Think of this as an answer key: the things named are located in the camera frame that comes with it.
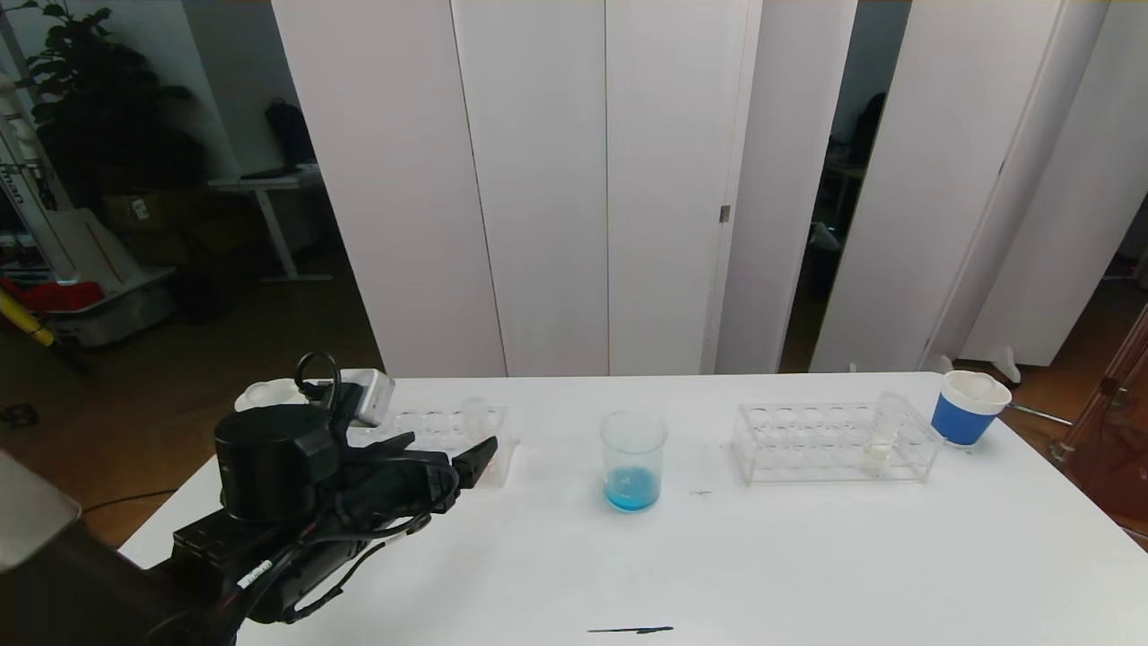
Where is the white screen foot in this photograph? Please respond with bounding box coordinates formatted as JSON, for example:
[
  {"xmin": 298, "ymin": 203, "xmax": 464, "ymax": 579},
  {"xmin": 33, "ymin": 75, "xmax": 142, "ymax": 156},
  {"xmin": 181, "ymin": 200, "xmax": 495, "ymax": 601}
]
[{"xmin": 982, "ymin": 348, "xmax": 1023, "ymax": 388}]

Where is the brown metal stand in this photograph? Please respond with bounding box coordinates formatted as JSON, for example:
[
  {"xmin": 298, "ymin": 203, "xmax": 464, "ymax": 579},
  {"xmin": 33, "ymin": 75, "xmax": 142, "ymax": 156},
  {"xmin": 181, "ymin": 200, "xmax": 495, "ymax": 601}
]
[{"xmin": 1049, "ymin": 305, "xmax": 1148, "ymax": 530}]

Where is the white machine base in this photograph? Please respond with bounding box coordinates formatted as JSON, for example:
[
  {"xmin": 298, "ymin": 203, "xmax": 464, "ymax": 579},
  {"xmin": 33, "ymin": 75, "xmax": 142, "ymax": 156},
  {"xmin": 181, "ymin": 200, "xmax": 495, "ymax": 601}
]
[{"xmin": 45, "ymin": 206, "xmax": 178, "ymax": 346}]

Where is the yellow pole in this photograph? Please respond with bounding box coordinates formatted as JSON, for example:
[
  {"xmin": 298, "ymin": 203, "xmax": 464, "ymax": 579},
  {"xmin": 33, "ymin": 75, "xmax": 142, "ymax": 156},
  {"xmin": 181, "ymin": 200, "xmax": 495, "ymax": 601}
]
[{"xmin": 0, "ymin": 287, "xmax": 57, "ymax": 347}]

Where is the dark green potted plant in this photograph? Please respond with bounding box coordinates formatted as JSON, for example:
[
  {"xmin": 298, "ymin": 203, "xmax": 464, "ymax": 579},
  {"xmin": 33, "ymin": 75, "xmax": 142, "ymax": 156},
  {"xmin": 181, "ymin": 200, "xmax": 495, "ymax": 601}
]
[{"xmin": 18, "ymin": 0, "xmax": 207, "ymax": 212}]

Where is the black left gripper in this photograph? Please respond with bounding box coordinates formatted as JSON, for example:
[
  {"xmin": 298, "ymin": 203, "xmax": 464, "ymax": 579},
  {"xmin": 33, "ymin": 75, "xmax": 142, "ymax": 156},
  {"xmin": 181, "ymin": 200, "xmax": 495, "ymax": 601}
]
[{"xmin": 347, "ymin": 432, "xmax": 499, "ymax": 515}]

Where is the black left camera cable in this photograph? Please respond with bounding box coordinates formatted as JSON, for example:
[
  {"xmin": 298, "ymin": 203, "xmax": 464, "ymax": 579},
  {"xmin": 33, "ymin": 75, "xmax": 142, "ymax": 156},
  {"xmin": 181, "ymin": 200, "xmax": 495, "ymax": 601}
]
[{"xmin": 294, "ymin": 352, "xmax": 344, "ymax": 415}]

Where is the red plastic object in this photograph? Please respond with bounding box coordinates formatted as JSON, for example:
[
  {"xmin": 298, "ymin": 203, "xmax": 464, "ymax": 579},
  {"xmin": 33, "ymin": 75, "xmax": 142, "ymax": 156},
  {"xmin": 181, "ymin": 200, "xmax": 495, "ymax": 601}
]
[{"xmin": 0, "ymin": 276, "xmax": 104, "ymax": 315}]

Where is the white desk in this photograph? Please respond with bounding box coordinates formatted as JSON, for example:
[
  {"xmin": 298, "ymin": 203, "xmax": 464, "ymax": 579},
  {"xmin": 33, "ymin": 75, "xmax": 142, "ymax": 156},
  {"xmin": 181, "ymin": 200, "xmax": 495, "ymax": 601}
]
[{"xmin": 208, "ymin": 166, "xmax": 335, "ymax": 284}]

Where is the blue white paper cup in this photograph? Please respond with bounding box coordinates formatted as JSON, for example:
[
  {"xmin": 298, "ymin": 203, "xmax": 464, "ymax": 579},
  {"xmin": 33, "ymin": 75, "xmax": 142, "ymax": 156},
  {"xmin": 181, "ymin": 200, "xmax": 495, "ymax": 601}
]
[
  {"xmin": 930, "ymin": 370, "xmax": 1013, "ymax": 448},
  {"xmin": 235, "ymin": 379, "xmax": 310, "ymax": 414}
]

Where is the test tube with yellow pigment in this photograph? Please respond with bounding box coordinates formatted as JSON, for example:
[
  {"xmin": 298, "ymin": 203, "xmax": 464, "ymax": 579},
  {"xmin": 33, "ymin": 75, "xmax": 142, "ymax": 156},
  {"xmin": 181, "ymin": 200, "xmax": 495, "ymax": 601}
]
[{"xmin": 861, "ymin": 392, "xmax": 909, "ymax": 475}]

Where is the black floor cable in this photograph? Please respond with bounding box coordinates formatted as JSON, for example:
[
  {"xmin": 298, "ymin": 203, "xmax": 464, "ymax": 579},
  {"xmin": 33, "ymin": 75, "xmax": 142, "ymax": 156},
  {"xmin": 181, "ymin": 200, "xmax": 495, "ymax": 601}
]
[{"xmin": 81, "ymin": 489, "xmax": 178, "ymax": 517}]

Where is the white folding screen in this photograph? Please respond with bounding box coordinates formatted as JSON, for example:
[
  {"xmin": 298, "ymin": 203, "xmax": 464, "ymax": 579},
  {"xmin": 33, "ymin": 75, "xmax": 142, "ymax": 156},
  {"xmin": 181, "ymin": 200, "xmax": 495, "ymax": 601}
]
[
  {"xmin": 272, "ymin": 0, "xmax": 857, "ymax": 378},
  {"xmin": 807, "ymin": 0, "xmax": 1148, "ymax": 373}
]

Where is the white banner stand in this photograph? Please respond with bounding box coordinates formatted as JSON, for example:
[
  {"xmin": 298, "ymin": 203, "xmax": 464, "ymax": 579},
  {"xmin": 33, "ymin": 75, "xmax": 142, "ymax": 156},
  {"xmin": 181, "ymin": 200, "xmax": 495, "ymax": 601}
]
[{"xmin": 0, "ymin": 72, "xmax": 77, "ymax": 284}]

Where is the clear plastic test tube rack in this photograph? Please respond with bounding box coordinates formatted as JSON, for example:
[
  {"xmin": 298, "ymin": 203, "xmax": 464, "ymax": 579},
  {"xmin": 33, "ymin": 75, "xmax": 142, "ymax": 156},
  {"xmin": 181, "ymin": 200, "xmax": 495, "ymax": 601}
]
[
  {"xmin": 731, "ymin": 400, "xmax": 944, "ymax": 484},
  {"xmin": 345, "ymin": 402, "xmax": 521, "ymax": 488}
]

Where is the black backpack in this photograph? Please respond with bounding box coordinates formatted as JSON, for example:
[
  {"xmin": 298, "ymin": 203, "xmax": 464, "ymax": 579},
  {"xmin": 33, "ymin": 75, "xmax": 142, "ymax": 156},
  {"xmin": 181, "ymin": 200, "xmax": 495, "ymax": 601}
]
[{"xmin": 265, "ymin": 96, "xmax": 317, "ymax": 165}]

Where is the clear glass beaker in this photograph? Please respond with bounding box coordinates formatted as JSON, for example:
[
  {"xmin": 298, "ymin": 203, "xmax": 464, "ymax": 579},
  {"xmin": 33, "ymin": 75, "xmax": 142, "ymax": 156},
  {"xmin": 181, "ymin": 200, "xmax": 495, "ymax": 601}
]
[{"xmin": 599, "ymin": 409, "xmax": 669, "ymax": 514}]

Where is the brown cardboard box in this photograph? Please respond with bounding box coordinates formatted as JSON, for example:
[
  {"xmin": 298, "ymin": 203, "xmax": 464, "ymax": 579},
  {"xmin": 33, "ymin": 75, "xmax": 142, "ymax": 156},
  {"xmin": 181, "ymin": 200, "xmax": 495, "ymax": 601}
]
[{"xmin": 101, "ymin": 188, "xmax": 216, "ymax": 237}]

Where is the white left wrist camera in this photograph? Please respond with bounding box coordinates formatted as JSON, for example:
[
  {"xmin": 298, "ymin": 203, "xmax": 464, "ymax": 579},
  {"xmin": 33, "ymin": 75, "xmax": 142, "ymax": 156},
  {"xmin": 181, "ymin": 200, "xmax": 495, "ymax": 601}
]
[{"xmin": 341, "ymin": 369, "xmax": 396, "ymax": 428}]

